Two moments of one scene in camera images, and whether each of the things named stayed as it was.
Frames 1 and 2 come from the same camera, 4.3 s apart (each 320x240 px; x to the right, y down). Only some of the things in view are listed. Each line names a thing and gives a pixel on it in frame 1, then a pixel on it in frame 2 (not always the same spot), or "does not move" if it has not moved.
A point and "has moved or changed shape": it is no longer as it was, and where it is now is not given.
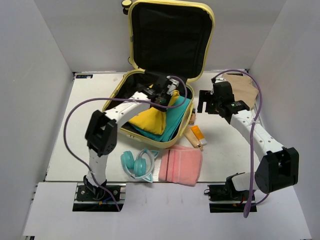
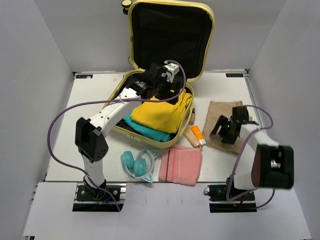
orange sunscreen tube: (199, 134) does not move
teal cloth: (174, 118) to (145, 130)
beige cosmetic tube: (189, 133) does not move
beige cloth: (243, 89) to (215, 110)
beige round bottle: (193, 117) does not move
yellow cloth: (152, 120) has moved or changed shape
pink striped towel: (180, 164) does not move
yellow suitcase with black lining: (169, 41) does not move
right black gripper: (204, 96) to (222, 121)
